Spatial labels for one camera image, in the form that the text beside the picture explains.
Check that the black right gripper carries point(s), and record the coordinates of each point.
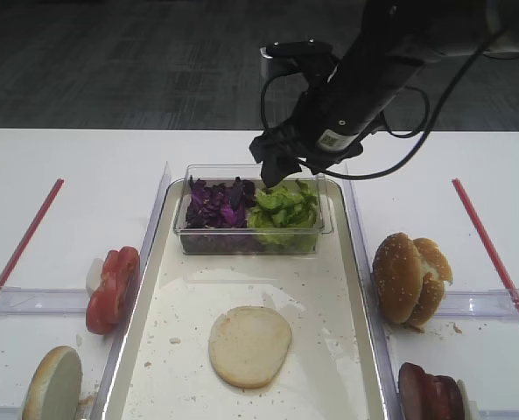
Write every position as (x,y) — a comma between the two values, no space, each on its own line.
(307,139)

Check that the green lettuce leaves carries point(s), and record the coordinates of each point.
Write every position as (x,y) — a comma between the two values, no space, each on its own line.
(289,206)

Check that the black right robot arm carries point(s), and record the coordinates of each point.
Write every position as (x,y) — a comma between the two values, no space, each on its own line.
(345,96)

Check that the red tomato slices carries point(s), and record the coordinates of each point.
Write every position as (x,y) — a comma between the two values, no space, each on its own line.
(106,306)

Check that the sliced meat patties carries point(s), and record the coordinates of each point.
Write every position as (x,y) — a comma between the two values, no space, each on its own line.
(426,396)

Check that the purple cabbage leaves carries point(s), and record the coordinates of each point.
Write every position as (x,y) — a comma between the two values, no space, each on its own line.
(220,205)

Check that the clear plastic salad container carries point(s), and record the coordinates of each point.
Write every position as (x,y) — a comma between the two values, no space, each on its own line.
(241,241)

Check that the sesame burger buns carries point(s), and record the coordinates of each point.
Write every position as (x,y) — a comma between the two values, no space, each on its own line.
(410,277)

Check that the bun bottom on tray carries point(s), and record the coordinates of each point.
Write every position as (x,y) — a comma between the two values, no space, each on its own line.
(248,345)

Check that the metal baking tray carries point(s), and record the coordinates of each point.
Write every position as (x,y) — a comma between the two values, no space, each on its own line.
(328,373)

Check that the clear upper left divider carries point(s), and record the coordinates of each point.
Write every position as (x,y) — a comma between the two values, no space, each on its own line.
(24,301)

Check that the left bun half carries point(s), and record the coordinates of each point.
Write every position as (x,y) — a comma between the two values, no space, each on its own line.
(54,390)

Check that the white patty pusher block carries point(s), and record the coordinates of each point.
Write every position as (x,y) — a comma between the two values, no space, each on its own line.
(471,411)

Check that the clear lower right divider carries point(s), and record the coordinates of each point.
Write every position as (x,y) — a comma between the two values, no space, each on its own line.
(488,414)

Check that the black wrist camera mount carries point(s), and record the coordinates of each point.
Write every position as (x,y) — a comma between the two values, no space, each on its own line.
(311,58)

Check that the red left rail strip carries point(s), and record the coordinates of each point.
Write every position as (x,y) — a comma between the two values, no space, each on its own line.
(30,231)

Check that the red rail strip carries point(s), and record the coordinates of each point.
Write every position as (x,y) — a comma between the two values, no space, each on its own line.
(487,242)
(30,231)

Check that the clear right tray rail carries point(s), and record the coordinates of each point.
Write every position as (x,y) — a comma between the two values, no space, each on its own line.
(390,402)

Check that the red right rail strip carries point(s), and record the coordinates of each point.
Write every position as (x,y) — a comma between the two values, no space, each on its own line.
(487,242)

